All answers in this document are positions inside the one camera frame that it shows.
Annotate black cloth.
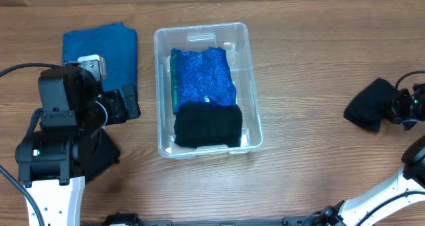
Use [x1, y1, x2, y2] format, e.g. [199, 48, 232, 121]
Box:
[85, 129, 121, 184]
[343, 78, 396, 132]
[174, 102, 243, 148]

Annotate sparkly blue green fabric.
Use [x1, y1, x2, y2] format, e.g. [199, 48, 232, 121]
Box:
[169, 47, 236, 114]

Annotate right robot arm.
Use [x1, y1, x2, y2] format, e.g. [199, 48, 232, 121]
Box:
[310, 78, 424, 225]

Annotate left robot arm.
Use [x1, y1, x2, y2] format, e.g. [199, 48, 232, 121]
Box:
[15, 64, 129, 225]

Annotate folded blue denim cloth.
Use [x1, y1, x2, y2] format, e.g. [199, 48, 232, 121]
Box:
[62, 22, 138, 92]

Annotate clear plastic storage bin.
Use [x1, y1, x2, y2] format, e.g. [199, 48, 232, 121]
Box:
[154, 22, 263, 160]

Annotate right black cable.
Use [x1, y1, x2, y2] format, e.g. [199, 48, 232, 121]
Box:
[394, 70, 425, 90]

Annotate black cable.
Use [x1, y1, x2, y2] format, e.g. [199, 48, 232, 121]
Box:
[394, 70, 425, 90]
[0, 62, 60, 78]

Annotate left black cable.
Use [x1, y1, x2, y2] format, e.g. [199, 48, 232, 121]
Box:
[0, 62, 60, 78]

